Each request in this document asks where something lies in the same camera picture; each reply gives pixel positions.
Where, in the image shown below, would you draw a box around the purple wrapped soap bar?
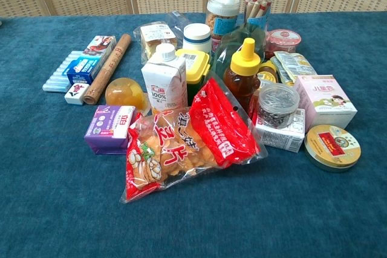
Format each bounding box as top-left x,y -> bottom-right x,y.
83,105 -> 137,155

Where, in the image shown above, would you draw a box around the red crispy snack bag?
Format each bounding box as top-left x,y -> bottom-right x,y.
119,72 -> 268,204

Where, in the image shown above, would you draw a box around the white juice carton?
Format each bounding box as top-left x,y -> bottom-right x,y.
141,43 -> 189,117

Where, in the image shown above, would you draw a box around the yellow lid green bin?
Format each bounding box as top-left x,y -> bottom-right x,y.
175,48 -> 211,107

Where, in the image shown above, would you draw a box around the honey bottle yellow cap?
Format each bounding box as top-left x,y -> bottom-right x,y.
223,37 -> 262,113

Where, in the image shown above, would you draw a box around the yellow jelly cup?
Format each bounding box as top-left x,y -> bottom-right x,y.
105,77 -> 149,111

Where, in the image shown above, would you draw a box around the white jar blue stripe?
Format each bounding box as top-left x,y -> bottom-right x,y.
182,23 -> 212,54

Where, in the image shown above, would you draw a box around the green transparent plastic bag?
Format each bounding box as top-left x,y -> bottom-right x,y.
210,23 -> 267,75

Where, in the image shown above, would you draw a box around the wrapped sandwich bread pack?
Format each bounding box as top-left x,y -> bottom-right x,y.
133,21 -> 178,61

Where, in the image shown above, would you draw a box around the clear tub of clips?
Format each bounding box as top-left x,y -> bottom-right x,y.
256,82 -> 301,129

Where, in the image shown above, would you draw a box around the small honey jar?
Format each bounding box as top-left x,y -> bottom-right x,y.
257,60 -> 279,85

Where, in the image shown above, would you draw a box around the white printed carton box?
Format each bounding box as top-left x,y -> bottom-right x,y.
249,108 -> 307,153

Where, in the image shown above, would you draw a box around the brown paper roll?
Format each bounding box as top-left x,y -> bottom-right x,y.
83,33 -> 132,106

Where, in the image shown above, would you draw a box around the clear jar of crackers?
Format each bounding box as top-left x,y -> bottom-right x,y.
205,0 -> 242,53

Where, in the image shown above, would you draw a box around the silver sachet strip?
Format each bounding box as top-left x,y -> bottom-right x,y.
270,50 -> 318,87

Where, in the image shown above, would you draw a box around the pink yogurt cup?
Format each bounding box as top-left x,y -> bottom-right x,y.
264,28 -> 302,59

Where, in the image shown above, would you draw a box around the blue white toothpaste box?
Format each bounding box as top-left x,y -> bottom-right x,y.
66,35 -> 117,86

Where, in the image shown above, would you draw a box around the white mahjong tile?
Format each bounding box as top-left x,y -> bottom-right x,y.
63,82 -> 91,106

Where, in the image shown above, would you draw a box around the clear jar biscuit sticks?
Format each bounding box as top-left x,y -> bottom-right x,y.
243,0 -> 275,33

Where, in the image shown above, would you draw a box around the pink white children's box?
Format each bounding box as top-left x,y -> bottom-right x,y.
293,74 -> 359,133

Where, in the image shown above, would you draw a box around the light blue ribbed pack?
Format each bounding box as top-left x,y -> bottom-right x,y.
42,50 -> 86,94

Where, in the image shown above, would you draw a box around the round gold tin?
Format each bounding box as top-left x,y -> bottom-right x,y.
304,124 -> 362,173

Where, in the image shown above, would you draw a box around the blue table cloth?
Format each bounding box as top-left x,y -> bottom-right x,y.
0,12 -> 387,258

